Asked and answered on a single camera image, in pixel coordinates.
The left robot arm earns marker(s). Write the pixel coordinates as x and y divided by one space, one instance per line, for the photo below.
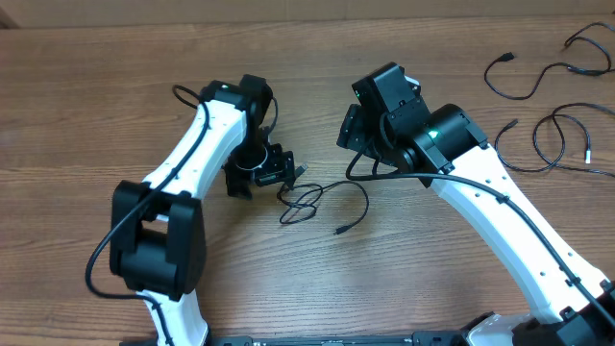
158 245

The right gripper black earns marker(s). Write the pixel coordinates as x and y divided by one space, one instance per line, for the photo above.
358 135

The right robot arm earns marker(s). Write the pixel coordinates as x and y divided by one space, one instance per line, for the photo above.
571 302

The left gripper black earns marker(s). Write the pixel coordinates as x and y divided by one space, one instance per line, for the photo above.
282 166

